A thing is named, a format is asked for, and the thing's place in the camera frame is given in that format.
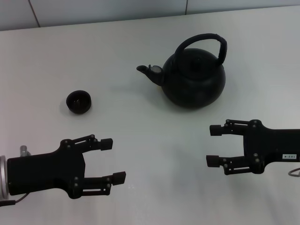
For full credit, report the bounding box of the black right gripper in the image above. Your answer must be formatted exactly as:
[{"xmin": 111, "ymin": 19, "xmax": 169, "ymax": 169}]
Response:
[{"xmin": 206, "ymin": 119, "xmax": 300, "ymax": 176}]

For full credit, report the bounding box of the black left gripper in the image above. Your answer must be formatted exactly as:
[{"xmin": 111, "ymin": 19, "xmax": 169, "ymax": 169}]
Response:
[{"xmin": 7, "ymin": 134, "xmax": 127, "ymax": 200}]

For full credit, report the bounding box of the black round teapot with handle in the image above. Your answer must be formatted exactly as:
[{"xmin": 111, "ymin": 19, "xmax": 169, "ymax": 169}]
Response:
[{"xmin": 136, "ymin": 33, "xmax": 228, "ymax": 109}]

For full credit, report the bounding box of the small black teacup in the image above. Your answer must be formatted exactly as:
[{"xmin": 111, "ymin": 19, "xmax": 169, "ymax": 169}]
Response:
[{"xmin": 66, "ymin": 90, "xmax": 92, "ymax": 115}]

